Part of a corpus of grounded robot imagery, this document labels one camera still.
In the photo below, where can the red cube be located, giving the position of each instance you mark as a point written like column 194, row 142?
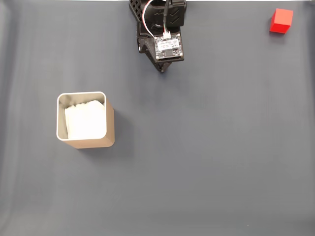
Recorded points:
column 280, row 20

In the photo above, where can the tan square box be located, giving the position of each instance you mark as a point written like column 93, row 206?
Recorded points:
column 93, row 143

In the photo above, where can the white tissue paper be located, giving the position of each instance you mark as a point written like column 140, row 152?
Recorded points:
column 85, row 120

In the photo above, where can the bare circuit board camera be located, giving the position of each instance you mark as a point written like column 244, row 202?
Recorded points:
column 169, row 48

